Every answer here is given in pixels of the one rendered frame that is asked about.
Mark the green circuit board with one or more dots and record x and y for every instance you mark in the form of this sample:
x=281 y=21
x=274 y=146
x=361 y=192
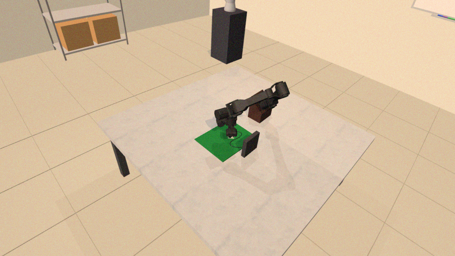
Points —
x=217 y=143

